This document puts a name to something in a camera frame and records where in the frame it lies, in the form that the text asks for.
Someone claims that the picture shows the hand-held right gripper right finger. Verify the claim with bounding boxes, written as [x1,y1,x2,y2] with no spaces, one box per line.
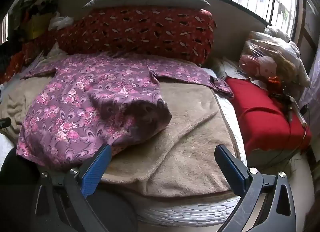
[214,144,300,232]

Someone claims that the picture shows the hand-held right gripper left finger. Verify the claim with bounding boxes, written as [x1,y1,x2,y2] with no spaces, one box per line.
[31,144,112,232]

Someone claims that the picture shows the purple floral shirt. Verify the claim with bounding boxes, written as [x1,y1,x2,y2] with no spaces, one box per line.
[16,52,234,170]

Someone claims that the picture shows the pile of dark clothes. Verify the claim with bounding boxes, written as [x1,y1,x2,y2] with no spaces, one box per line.
[15,0,59,20]

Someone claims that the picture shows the person's black pants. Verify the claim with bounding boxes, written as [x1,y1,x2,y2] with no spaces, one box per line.
[0,146,137,232]

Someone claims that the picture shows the beige fleece blanket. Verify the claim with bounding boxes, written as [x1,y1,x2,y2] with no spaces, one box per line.
[0,75,238,197]

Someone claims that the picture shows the red cushion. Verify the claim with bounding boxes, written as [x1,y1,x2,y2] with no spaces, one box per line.
[225,77,313,154]

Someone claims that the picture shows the yellow bag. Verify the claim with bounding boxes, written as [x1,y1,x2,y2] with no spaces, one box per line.
[25,13,54,40]

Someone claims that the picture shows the pink plush toy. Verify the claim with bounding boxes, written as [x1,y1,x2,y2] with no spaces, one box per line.
[239,55,277,77]

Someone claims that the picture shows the white plastic bag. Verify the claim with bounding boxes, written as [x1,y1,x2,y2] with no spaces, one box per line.
[48,16,74,31]

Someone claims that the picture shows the clear plastic bag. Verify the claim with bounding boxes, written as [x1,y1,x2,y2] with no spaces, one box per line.
[239,31,300,85]

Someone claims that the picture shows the red patterned quilt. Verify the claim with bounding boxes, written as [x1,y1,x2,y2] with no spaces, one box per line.
[0,5,217,85]

